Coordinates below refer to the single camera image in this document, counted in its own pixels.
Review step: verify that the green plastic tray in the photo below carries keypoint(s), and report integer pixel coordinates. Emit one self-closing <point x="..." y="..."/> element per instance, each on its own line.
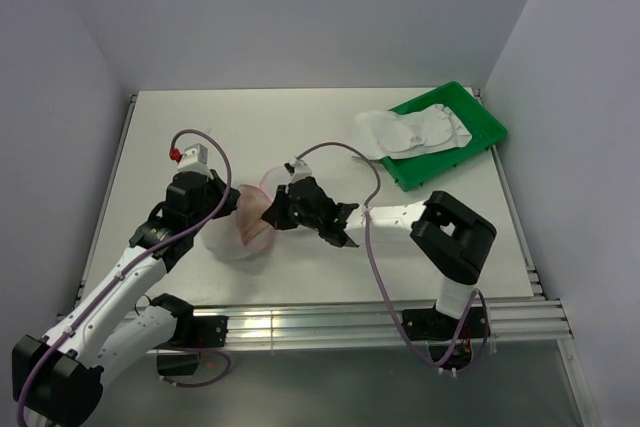
<point x="487" y="131"/>

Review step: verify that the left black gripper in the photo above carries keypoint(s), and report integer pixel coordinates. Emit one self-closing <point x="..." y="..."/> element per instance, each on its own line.
<point x="217" y="185"/>

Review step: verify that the pink-rimmed mesh laundry bag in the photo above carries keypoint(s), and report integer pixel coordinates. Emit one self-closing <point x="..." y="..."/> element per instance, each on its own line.
<point x="221" y="236"/>

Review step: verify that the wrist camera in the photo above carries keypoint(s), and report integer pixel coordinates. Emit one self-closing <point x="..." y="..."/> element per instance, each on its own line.
<point x="192" y="159"/>
<point x="297" y="170"/>

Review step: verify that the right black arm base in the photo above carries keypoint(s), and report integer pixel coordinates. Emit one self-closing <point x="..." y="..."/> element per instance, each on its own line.
<point x="429" y="325"/>

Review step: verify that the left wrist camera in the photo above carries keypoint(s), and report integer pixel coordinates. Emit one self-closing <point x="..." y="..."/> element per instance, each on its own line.
<point x="192" y="159"/>

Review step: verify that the white bra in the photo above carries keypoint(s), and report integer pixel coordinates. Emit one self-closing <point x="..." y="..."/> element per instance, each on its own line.
<point x="385" y="134"/>

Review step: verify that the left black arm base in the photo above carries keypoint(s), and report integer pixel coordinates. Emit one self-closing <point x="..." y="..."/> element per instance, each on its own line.
<point x="194" y="337"/>

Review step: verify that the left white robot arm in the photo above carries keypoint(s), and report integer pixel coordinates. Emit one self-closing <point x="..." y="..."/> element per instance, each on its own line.
<point x="63" y="374"/>

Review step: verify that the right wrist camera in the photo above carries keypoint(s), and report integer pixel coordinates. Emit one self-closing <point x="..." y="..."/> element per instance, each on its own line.
<point x="297" y="170"/>

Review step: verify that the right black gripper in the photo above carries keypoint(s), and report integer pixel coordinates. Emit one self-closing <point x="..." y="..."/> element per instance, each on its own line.
<point x="275" y="215"/>

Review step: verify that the beige pink bra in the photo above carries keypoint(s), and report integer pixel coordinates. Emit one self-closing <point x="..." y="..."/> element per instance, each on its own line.
<point x="255" y="233"/>

